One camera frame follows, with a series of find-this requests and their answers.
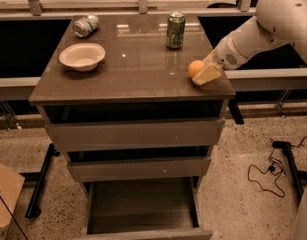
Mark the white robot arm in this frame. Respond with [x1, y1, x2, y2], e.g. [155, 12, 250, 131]
[199, 0, 307, 240]

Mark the open grey bottom drawer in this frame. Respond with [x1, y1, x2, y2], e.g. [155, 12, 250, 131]
[75, 177, 213, 240]

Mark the orange fruit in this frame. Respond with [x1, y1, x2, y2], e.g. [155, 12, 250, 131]
[188, 60, 205, 78]

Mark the upright green soda can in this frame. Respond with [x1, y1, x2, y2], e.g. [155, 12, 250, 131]
[166, 11, 185, 49]

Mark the black cable on floor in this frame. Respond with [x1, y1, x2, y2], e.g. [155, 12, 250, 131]
[247, 135, 307, 199]

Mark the black left table leg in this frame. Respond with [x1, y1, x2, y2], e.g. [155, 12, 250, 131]
[24, 143, 59, 219]

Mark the grey middle drawer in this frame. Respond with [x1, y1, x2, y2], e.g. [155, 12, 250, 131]
[67, 157, 211, 182]

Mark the grey drawer cabinet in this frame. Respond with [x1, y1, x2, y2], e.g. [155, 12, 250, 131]
[28, 14, 236, 240]

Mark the white paper bowl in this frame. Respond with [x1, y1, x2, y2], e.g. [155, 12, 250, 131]
[59, 43, 106, 72]

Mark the lying silver green soda can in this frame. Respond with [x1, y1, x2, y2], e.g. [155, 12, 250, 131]
[72, 14, 99, 38]

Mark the black table leg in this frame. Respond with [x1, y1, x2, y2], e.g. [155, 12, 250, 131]
[272, 141, 304, 200]
[24, 143, 59, 219]

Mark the black right table leg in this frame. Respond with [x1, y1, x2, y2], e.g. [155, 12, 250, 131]
[272, 141, 304, 200]

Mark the cardboard box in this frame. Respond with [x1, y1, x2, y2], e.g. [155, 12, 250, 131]
[0, 163, 24, 240]

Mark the grey top drawer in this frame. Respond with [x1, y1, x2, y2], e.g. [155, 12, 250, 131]
[46, 118, 224, 152]

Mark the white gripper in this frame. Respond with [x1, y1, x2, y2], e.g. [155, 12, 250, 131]
[193, 34, 247, 86]

